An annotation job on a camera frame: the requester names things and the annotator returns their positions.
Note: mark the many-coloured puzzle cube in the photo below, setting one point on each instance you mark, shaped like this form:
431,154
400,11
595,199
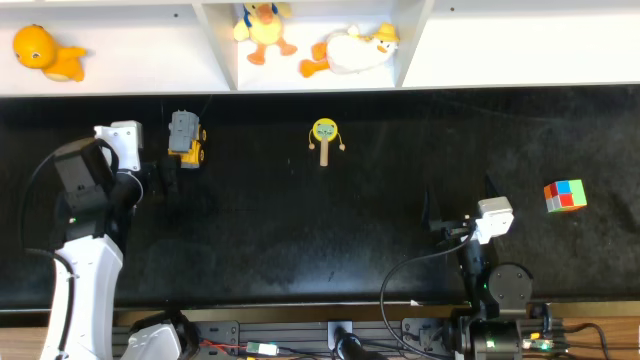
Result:
565,196

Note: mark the white shelf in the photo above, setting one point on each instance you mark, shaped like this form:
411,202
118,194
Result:
500,55

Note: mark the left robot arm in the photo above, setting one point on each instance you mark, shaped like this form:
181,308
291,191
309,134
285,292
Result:
85,280

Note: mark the yellow plush duck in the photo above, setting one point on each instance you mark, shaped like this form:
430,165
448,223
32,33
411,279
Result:
265,30

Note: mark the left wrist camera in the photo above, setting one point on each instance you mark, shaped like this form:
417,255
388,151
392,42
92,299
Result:
122,142

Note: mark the white plush duck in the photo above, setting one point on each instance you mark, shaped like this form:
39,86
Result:
355,52

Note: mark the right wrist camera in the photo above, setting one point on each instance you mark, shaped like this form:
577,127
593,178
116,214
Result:
494,217

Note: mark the mounting rail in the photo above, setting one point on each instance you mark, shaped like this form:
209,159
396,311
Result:
300,340

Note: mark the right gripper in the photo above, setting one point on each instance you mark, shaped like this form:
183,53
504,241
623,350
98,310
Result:
452,227

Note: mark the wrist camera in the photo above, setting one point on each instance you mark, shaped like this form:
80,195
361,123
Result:
494,217
122,142

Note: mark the orange dragon toy figure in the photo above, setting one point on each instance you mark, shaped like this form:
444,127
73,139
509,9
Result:
47,55

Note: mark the grey and yellow toy truck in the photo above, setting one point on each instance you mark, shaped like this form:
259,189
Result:
185,132

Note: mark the yellow wooden rattle drum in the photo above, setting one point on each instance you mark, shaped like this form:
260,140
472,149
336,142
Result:
325,131

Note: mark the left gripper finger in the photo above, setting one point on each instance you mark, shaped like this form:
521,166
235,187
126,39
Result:
169,177

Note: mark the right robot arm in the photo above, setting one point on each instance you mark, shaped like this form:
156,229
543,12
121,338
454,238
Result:
507,287

